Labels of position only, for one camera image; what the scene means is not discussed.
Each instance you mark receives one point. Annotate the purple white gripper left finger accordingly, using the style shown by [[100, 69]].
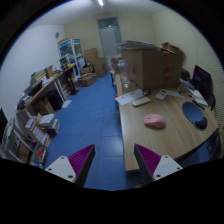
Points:
[[75, 167]]

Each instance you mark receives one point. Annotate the dark blue mouse pad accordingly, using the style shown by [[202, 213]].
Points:
[[195, 115]]

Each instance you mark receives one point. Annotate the white notebook on table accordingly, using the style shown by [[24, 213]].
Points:
[[198, 97]]

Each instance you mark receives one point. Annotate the stacked cardboard boxes by door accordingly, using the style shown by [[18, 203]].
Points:
[[99, 64]]

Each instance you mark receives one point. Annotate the clear plastic water bottle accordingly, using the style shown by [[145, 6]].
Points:
[[124, 72]]

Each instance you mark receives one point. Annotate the open cardboard box on floor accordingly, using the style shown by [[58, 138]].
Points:
[[87, 80]]

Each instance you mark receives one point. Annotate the wooden cluttered side desk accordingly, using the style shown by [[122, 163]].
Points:
[[27, 100]]

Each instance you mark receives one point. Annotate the black pen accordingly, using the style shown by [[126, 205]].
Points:
[[193, 101]]

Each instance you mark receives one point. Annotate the pink computer mouse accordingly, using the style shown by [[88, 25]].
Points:
[[154, 120]]

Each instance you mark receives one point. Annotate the large brown cardboard box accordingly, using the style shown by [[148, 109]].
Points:
[[153, 67]]

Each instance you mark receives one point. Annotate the white calculator remote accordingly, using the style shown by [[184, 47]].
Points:
[[161, 94]]

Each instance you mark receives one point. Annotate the grey door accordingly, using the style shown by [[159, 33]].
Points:
[[110, 35]]

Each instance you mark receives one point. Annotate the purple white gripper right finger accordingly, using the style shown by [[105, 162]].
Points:
[[153, 166]]

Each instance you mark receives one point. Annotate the black computer monitor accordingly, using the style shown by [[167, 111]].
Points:
[[202, 82]]

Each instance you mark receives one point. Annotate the white glass display cabinet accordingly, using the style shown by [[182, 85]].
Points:
[[71, 48]]

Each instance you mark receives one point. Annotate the white paper sheet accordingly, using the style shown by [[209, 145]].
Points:
[[129, 97]]

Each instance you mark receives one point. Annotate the white remote control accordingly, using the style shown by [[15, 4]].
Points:
[[141, 101]]

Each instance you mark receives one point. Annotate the white low bookshelf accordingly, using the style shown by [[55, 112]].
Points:
[[30, 147]]

